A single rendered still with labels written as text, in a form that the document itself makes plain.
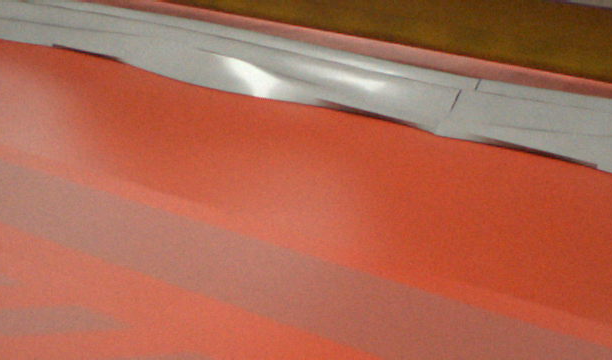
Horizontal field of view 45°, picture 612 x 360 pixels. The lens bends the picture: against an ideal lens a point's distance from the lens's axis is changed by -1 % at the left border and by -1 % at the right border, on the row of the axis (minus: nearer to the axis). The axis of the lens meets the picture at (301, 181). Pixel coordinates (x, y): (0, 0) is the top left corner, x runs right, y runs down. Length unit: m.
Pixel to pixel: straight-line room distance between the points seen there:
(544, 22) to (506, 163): 0.12
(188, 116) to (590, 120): 0.10
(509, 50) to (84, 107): 0.16
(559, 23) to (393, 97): 0.10
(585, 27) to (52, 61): 0.17
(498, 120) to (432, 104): 0.02
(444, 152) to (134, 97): 0.07
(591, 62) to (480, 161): 0.12
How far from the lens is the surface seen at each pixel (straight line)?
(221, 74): 0.20
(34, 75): 0.19
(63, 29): 0.24
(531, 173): 0.16
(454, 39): 0.28
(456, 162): 0.15
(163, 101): 0.17
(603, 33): 0.27
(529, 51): 0.27
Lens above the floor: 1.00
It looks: 18 degrees down
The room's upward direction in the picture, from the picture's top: 7 degrees clockwise
